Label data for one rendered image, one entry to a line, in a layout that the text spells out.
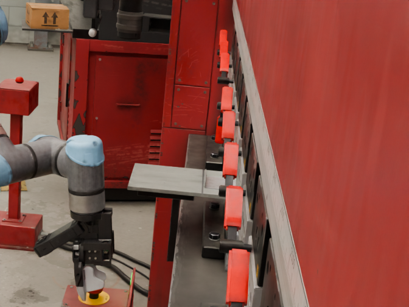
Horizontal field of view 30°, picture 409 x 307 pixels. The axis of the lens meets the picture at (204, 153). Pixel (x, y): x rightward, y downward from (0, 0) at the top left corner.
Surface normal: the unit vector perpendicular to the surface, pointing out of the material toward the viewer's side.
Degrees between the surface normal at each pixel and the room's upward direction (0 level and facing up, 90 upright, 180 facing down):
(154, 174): 0
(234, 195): 39
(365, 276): 90
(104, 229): 90
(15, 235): 90
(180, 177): 0
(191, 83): 90
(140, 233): 0
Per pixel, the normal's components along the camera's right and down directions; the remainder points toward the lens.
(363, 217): -0.99, -0.10
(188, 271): 0.10, -0.95
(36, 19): 0.29, 0.29
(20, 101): -0.01, 0.30
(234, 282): 0.07, -0.55
